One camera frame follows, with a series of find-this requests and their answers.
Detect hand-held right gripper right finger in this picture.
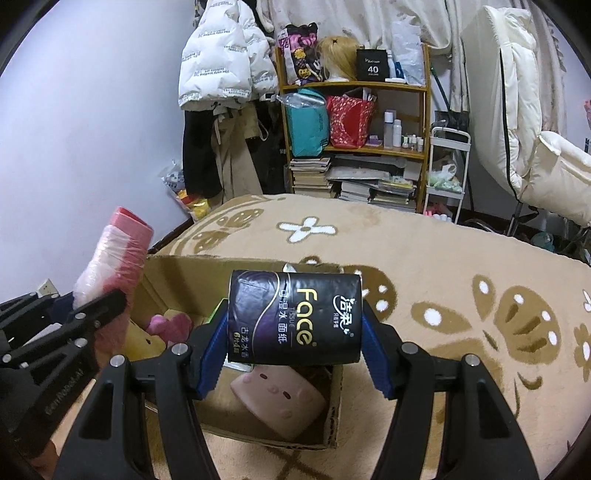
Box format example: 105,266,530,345
360,300,532,480

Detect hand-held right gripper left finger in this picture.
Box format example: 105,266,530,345
53,302,230,480

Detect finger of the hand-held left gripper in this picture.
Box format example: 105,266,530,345
0,292,77,342
0,288,128,370

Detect green tissue pack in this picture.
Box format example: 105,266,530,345
210,302,254,374

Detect yellow bear plush toy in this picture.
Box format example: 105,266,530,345
124,320,167,361

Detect pink plastic-wrapped pack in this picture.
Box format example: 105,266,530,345
74,206,154,305

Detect cardboard box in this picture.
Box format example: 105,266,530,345
99,254,345,450

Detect black tissue pack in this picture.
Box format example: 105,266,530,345
226,269,363,367

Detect magenta plush toy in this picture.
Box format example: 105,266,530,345
147,314,192,344

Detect pink pig plush toy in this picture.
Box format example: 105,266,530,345
231,364,326,441

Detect beige butterfly-print blanket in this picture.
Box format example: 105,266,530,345
46,194,591,480

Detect plastic bag of toys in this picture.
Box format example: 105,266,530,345
161,161,218,222

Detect wide stack of books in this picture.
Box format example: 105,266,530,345
325,154,421,213

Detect white trolley cart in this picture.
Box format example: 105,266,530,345
422,126,472,224

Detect small stack of books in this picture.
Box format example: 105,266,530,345
289,157,333,199

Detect black hanging garment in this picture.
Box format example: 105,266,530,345
181,108,222,197

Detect beige hanging garment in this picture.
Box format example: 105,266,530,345
212,108,266,201

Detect tall white bottle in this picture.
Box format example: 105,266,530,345
383,110,398,148

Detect red patterned bag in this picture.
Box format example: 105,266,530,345
325,95,377,149

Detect teal bag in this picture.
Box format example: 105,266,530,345
284,90,331,158

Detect clear plastic bag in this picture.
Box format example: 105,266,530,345
276,91,326,112

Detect wooden shelf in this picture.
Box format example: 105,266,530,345
276,44,432,213

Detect cream padded coat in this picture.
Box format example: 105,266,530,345
461,4,591,229

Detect white puffer jacket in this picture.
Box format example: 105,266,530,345
178,0,280,112

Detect black square box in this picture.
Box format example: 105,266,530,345
355,47,389,83

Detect blonde wig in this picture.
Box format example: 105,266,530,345
318,36,358,83

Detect white plastic bag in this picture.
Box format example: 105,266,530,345
388,21,426,86

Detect black printed tote bag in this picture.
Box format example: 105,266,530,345
281,23,321,86

